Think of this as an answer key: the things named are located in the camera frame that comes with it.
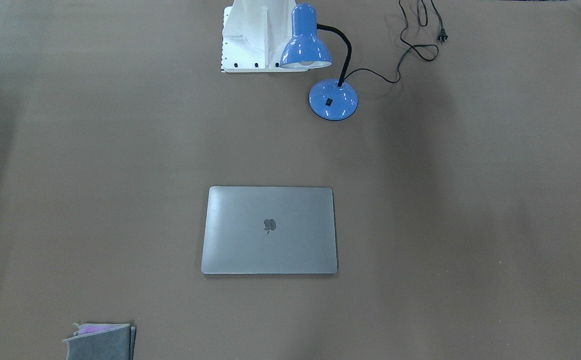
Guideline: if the silver grey laptop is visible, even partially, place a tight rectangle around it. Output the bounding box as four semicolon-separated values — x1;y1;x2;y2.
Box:
201;186;338;275

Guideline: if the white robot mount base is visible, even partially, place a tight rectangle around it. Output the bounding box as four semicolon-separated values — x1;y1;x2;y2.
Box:
220;0;304;73

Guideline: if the blue desk lamp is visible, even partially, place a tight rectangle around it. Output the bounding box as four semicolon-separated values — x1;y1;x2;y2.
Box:
279;3;358;122

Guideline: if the folded grey cloth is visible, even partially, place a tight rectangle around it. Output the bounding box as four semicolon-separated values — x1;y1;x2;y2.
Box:
63;323;136;360

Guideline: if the black lamp power cable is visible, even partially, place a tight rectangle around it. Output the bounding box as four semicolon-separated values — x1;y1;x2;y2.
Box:
343;0;449;86

